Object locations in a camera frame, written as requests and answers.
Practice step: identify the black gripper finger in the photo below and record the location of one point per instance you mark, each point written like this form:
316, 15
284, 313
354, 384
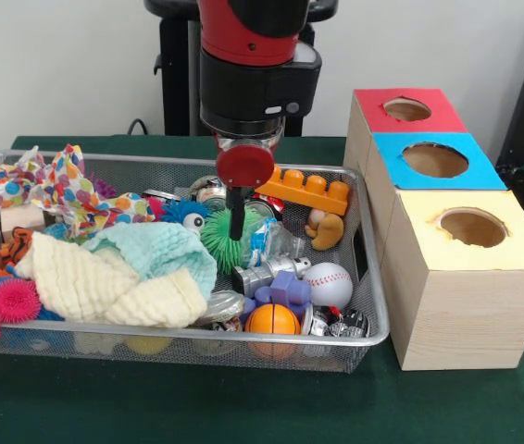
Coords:
236, 213

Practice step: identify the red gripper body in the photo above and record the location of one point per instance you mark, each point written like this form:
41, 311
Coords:
245, 166

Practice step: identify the orange rubber toy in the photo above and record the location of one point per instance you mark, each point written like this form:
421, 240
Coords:
308, 191

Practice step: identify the clear mesh bin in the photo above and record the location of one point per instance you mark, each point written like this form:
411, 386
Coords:
151, 351

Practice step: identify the wooden box with three holes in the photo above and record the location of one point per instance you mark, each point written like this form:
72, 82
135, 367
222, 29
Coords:
466, 296

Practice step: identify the green spiky ball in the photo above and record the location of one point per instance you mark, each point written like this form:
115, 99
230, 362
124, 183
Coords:
220, 242

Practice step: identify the mint green cloth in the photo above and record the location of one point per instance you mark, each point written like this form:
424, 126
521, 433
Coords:
165, 252

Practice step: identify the silver can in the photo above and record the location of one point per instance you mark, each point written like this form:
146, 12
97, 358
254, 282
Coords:
220, 307

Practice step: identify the small orange basketball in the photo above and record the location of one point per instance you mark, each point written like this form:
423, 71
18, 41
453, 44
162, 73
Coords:
273, 319

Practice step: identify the white ball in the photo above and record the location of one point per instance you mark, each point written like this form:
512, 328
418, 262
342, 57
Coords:
329, 284

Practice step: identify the cream yellow cloth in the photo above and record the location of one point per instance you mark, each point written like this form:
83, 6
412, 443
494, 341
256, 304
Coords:
105, 287

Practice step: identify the polka dot cloth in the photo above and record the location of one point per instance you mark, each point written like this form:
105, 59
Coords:
68, 190

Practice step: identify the pink spiky ball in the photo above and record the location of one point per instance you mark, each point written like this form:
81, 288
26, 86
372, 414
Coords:
14, 301

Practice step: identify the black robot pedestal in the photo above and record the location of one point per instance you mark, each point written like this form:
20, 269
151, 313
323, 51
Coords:
174, 74

